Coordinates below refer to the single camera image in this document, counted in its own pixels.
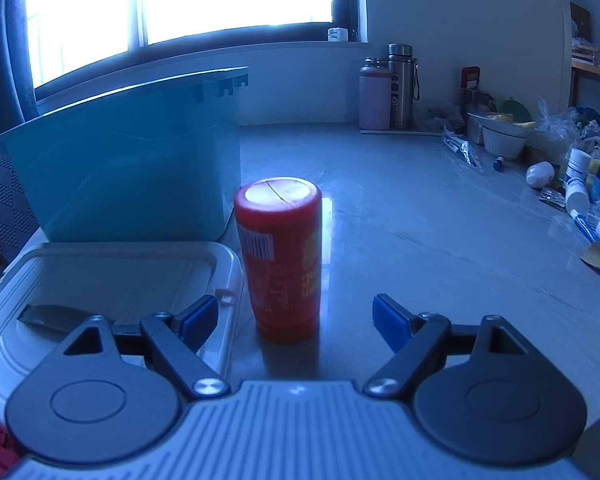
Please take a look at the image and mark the stainless steel thermos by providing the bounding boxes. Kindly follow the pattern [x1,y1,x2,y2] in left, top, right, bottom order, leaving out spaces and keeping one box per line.
[387,43,420,130]

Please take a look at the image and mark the green round lid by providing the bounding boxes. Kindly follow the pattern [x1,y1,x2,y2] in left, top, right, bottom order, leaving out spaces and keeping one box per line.
[499,99,532,124]

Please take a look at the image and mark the blue and white pen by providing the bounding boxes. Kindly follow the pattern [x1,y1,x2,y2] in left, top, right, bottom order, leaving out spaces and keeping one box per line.
[569,208,600,247]

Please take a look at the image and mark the grey marble desktop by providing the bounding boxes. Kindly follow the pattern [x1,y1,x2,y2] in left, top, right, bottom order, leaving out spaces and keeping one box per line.
[10,121,600,426]

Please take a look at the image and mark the clear plastic bag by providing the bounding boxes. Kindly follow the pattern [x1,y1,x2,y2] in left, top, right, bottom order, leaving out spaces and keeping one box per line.
[526,96,583,163]

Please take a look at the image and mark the pink water bottle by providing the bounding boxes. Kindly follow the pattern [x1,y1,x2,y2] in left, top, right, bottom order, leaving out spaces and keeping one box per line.
[358,56,394,131]

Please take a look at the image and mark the white round lump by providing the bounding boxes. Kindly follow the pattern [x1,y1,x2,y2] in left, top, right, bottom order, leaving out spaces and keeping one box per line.
[525,161,556,189]

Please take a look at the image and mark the white ribbed bowl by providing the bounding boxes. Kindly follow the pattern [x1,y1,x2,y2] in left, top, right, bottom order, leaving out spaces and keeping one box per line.
[482,125,529,159]

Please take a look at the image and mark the teal plastic storage bin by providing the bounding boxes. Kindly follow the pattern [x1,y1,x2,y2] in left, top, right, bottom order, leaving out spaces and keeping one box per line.
[0,65,251,244]

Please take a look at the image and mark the window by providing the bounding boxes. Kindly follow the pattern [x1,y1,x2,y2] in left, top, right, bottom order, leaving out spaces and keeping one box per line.
[10,0,368,103]

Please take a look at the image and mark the grey dish with yellow food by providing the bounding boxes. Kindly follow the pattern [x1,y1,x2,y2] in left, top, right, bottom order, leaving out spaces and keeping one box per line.
[466,110,537,142]

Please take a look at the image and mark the wooden shelf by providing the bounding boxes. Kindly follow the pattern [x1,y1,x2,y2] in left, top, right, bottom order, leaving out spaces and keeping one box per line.
[569,1,600,108]

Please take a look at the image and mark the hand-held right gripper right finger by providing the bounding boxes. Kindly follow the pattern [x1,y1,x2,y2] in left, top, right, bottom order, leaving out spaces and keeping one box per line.
[363,293,537,402]

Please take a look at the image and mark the patterned grey chair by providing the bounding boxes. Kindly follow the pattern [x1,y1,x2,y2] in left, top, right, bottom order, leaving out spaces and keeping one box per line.
[0,151,40,286]

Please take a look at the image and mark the white plastic bottle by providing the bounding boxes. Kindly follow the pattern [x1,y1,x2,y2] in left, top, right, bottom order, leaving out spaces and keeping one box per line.
[564,180,592,217]

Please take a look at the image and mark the red cylindrical canister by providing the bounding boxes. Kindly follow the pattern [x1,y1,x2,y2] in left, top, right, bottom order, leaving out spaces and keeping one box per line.
[234,177,324,344]

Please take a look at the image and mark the white bottle yellow label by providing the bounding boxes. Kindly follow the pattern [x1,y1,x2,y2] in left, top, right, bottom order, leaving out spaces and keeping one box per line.
[564,147,594,184]

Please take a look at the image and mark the white blue tube packet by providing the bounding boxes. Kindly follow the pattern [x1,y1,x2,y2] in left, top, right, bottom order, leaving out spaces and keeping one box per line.
[441,131,484,169]

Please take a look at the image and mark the blue curtain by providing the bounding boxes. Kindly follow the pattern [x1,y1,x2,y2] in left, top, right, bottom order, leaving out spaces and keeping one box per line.
[0,0,40,158]

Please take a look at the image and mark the clear plastic bin lid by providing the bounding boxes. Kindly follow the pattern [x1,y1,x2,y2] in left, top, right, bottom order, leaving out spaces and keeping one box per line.
[0,240,246,397]

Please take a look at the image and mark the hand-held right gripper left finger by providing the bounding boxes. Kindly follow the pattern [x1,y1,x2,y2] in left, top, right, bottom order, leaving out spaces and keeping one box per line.
[55,294,232,403]

